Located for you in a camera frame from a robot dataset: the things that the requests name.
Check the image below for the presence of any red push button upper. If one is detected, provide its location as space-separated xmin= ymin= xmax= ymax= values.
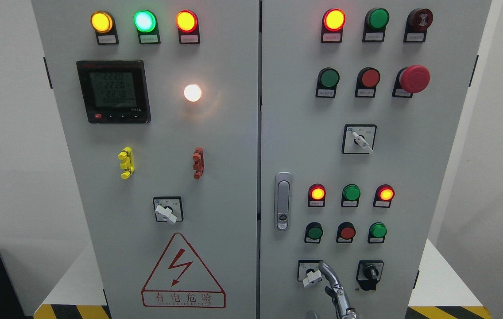
xmin=355 ymin=67 xmax=381 ymax=98

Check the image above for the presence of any green push button upper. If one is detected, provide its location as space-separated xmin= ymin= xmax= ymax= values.
xmin=315 ymin=67 xmax=339 ymax=98

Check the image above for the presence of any red terminal clip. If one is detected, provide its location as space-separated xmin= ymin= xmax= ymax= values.
xmin=192 ymin=147 xmax=205 ymax=180

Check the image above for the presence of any red indicator light left door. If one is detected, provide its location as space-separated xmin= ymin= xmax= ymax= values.
xmin=175 ymin=10 xmax=200 ymax=44

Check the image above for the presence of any white rotary switch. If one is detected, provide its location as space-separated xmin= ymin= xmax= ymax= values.
xmin=342 ymin=124 xmax=377 ymax=154
xmin=297 ymin=259 xmax=322 ymax=288

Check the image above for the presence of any red lit indicator top right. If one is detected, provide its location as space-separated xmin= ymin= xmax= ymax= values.
xmin=321 ymin=8 xmax=346 ymax=43

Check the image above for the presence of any silver door handle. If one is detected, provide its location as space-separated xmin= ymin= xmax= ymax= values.
xmin=274 ymin=172 xmax=292 ymax=230

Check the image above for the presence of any white rotary switch lower right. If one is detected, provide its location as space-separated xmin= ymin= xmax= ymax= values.
xmin=297 ymin=259 xmax=322 ymax=288

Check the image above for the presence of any grey cabinet door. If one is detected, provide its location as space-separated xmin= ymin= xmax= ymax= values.
xmin=32 ymin=0 xmax=260 ymax=319
xmin=259 ymin=0 xmax=491 ymax=319

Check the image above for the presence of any red emergency stop button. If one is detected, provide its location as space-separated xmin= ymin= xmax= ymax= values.
xmin=392 ymin=65 xmax=430 ymax=98

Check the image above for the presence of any yellow terminal clip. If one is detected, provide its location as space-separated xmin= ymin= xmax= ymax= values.
xmin=118 ymin=147 xmax=135 ymax=180

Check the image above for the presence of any black digital power meter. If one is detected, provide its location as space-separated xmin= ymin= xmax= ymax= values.
xmin=76 ymin=60 xmax=151 ymax=124

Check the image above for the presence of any red lit indicator middle right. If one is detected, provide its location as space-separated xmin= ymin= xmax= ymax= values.
xmin=373 ymin=184 xmax=395 ymax=208

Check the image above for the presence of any yellow indicator light top left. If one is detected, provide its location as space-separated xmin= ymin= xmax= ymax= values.
xmin=90 ymin=11 xmax=119 ymax=45

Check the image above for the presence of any green push button lower right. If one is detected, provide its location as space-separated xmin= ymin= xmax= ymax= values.
xmin=368 ymin=222 xmax=387 ymax=244

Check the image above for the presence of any white platform with hazard stripes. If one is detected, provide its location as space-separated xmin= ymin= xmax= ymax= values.
xmin=33 ymin=241 xmax=491 ymax=319

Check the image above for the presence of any black rotary switch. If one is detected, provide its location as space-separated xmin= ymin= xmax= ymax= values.
xmin=356 ymin=260 xmax=384 ymax=291

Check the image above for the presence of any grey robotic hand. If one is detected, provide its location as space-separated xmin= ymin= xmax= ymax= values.
xmin=318 ymin=261 xmax=357 ymax=319

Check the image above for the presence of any red lit indicator middle left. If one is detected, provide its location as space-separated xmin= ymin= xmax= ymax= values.
xmin=307 ymin=183 xmax=326 ymax=207

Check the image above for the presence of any white rotary switch upper right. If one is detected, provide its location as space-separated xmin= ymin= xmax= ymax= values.
xmin=342 ymin=124 xmax=377 ymax=154

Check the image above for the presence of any white lit indicator light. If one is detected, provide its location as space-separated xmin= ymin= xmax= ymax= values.
xmin=183 ymin=84 xmax=202 ymax=102

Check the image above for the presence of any green indicator middle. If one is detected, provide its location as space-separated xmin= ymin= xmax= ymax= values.
xmin=341 ymin=184 xmax=361 ymax=207

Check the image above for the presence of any red electric hazard warning sticker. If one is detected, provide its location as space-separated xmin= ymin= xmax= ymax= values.
xmin=141 ymin=233 xmax=226 ymax=308

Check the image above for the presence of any grey right cabinet door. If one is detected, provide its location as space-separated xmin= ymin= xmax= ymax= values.
xmin=259 ymin=0 xmax=491 ymax=319

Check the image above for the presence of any green indicator top right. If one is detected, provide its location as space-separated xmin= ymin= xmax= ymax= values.
xmin=362 ymin=8 xmax=390 ymax=43

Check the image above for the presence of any green lit indicator light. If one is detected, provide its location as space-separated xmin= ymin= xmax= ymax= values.
xmin=133 ymin=10 xmax=160 ymax=44

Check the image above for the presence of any red lit indicator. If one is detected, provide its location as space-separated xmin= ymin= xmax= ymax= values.
xmin=373 ymin=184 xmax=395 ymax=208
xmin=321 ymin=8 xmax=346 ymax=43
xmin=307 ymin=183 xmax=326 ymax=207

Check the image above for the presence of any grey left cabinet door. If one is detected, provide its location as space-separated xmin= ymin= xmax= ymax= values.
xmin=32 ymin=0 xmax=260 ymax=319

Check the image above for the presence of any white rotary switch left door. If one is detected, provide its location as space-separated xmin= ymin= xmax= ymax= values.
xmin=153 ymin=196 xmax=183 ymax=225

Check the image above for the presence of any dark red buzzer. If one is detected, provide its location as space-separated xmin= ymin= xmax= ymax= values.
xmin=403 ymin=8 xmax=433 ymax=43

